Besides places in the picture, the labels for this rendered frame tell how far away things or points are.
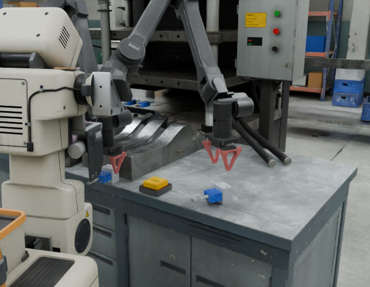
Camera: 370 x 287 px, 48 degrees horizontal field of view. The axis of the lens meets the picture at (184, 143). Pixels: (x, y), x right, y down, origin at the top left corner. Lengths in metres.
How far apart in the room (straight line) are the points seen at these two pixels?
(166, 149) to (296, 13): 0.88
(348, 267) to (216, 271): 1.34
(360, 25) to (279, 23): 5.66
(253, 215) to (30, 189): 0.65
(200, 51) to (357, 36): 6.46
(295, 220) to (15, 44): 0.90
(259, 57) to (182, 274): 1.11
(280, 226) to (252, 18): 1.18
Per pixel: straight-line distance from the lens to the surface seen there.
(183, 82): 2.28
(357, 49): 7.71
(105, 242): 1.74
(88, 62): 1.52
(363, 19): 7.68
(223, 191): 1.31
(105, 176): 1.47
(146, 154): 1.55
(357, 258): 2.75
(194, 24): 1.40
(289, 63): 2.05
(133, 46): 1.21
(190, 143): 1.78
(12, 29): 1.21
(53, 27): 1.16
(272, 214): 1.28
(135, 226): 1.57
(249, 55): 2.13
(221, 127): 1.23
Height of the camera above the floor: 1.36
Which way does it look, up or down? 17 degrees down
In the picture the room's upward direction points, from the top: straight up
